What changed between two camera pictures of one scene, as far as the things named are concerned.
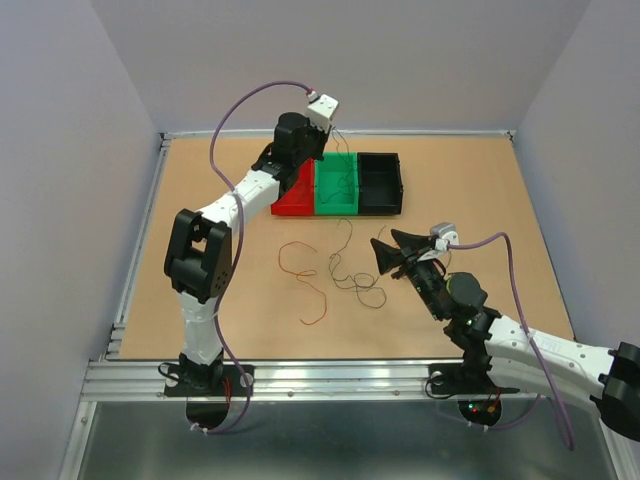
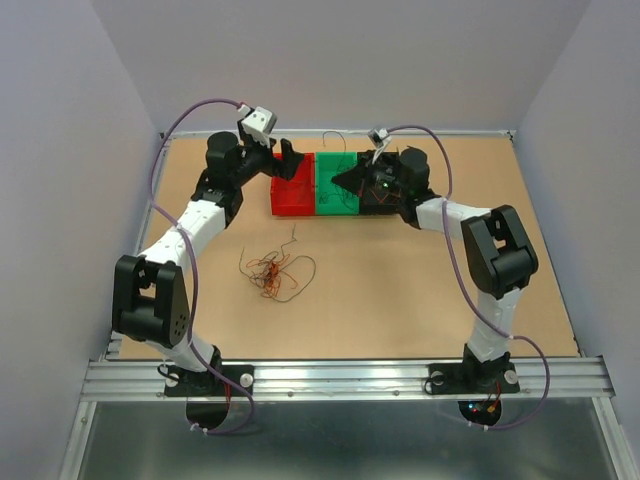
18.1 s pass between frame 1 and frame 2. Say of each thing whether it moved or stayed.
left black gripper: moved
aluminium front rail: stayed
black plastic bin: stayed
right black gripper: moved
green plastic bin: stayed
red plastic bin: stayed
